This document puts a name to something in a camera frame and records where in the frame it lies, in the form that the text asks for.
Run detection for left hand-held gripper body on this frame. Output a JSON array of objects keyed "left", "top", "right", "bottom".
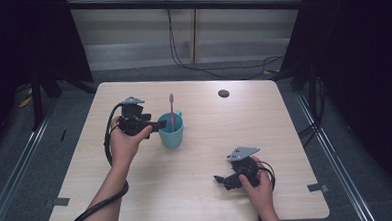
[{"left": 116, "top": 94, "right": 154, "bottom": 139}]

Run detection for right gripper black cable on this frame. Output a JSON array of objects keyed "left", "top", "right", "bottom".
[{"left": 254, "top": 160, "right": 278, "bottom": 193}]

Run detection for dark curtain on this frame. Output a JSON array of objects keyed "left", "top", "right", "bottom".
[
  {"left": 276, "top": 0, "right": 392, "bottom": 206},
  {"left": 0, "top": 0, "right": 98, "bottom": 157}
]

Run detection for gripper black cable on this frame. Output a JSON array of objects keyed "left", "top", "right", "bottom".
[
  {"left": 58, "top": 102, "right": 132, "bottom": 221},
  {"left": 254, "top": 160, "right": 278, "bottom": 193}
]

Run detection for black metal stand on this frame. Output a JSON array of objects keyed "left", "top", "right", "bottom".
[{"left": 29, "top": 66, "right": 99, "bottom": 132}]

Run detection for black wall cable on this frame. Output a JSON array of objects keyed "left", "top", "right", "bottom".
[{"left": 166, "top": 3, "right": 286, "bottom": 84}]

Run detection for black floor cables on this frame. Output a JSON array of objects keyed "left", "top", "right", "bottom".
[{"left": 295, "top": 77, "right": 331, "bottom": 149}]

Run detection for teal cup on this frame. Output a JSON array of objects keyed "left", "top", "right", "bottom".
[{"left": 156, "top": 109, "right": 186, "bottom": 151}]

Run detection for metal floor rail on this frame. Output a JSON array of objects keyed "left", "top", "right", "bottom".
[
  {"left": 0, "top": 98, "right": 64, "bottom": 221},
  {"left": 293, "top": 88, "right": 377, "bottom": 221}
]

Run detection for black horizontal bar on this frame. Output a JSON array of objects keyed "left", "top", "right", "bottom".
[{"left": 66, "top": 0, "right": 310, "bottom": 21}]

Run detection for yellow floor tape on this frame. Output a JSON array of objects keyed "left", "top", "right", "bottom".
[{"left": 16, "top": 88, "right": 34, "bottom": 109}]

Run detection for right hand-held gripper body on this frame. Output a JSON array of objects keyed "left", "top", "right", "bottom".
[{"left": 225, "top": 145, "right": 262, "bottom": 190}]

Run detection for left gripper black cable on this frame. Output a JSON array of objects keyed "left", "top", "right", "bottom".
[{"left": 58, "top": 102, "right": 132, "bottom": 221}]

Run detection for grey tape strip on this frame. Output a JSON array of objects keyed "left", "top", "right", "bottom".
[
  {"left": 306, "top": 182, "right": 331, "bottom": 194},
  {"left": 52, "top": 196, "right": 72, "bottom": 208}
]

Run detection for person's left hand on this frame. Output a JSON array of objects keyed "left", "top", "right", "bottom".
[{"left": 107, "top": 113, "right": 155, "bottom": 169}]

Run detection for pink toothbrush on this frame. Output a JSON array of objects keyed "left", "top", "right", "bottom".
[{"left": 167, "top": 92, "right": 177, "bottom": 133}]

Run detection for person's right hand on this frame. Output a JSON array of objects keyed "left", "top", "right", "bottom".
[{"left": 237, "top": 154, "right": 276, "bottom": 214}]

